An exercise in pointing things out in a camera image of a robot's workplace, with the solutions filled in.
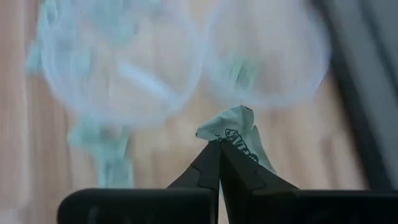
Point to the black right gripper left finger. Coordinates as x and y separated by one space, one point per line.
205 174

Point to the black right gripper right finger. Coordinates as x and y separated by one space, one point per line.
239 177

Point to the clear round plastic container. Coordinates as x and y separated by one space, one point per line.
295 77
93 102

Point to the black aluminium table frame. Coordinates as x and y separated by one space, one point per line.
345 77

